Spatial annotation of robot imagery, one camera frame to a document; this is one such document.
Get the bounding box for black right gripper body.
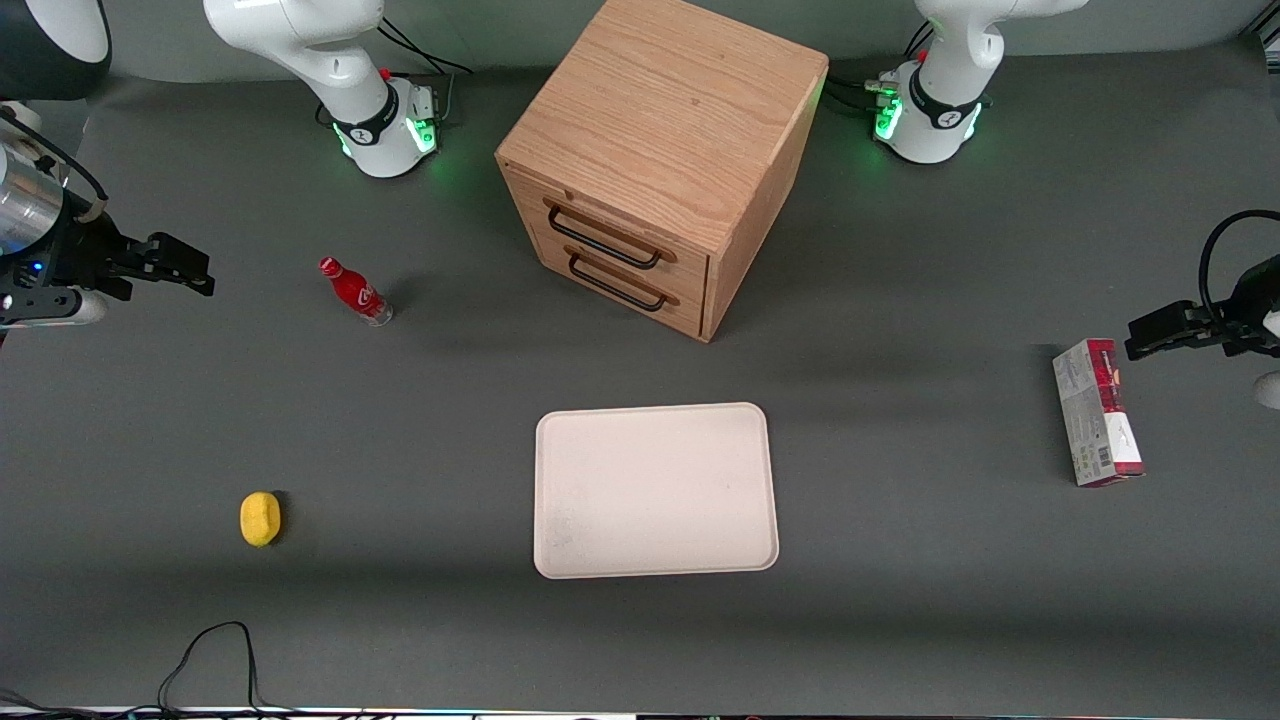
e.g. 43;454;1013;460
0;213;153;301

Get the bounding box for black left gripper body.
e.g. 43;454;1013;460
1218;254;1280;358

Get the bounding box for red coke bottle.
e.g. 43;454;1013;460
318;256;395;328

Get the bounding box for cream plastic tray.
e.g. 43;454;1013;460
534;401;780;581

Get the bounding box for grey and red carton box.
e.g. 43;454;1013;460
1051;337;1146;490

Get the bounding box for yellow lemon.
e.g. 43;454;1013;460
239;490;283;549

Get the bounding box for wooden drawer cabinet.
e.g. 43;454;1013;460
494;0;830;345

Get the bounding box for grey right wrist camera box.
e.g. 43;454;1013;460
0;288;108;327

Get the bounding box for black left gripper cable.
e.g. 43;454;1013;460
1197;209;1280;327

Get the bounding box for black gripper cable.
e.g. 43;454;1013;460
0;104;110;223
1197;209;1280;327

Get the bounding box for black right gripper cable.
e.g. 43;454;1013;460
0;104;110;223

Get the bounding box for black right arm base cables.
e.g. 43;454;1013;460
376;14;475;127

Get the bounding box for black arm base cables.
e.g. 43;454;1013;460
376;14;475;127
824;18;937;117

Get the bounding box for black cable loop on table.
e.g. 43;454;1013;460
0;620;303;720

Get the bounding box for black left arm base cables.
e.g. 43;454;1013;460
824;18;937;117

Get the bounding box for black drawer handle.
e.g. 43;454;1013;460
542;197;678;272
564;246;681;314

